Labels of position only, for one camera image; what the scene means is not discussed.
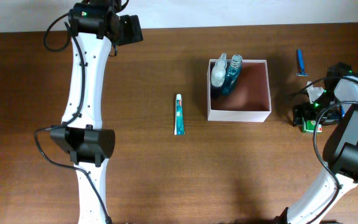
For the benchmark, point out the green toothpaste tube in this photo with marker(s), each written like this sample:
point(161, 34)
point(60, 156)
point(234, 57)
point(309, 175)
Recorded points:
point(179, 122)

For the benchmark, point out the blue white toothbrush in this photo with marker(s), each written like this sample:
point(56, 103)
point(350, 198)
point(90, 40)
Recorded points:
point(342, 111)

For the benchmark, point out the blue mouthwash bottle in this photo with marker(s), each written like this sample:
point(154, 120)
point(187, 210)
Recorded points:
point(232, 74)

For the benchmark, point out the green soap bar box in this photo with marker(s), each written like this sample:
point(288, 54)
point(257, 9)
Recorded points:
point(308, 126)

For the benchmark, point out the pink open cardboard box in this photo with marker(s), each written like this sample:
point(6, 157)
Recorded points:
point(250, 101)

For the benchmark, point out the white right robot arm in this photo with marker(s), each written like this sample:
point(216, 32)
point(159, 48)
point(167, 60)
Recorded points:
point(336, 148)

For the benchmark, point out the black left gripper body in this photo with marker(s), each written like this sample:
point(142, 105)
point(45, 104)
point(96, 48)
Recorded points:
point(130, 32)

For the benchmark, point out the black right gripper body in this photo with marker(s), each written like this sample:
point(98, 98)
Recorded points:
point(311, 110)

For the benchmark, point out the blue disposable razor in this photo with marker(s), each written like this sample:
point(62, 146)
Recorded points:
point(301, 66)

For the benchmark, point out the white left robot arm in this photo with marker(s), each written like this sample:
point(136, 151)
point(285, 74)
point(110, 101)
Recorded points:
point(94, 29)

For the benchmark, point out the purple foam soap dispenser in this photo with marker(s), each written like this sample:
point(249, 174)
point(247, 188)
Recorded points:
point(218, 75)

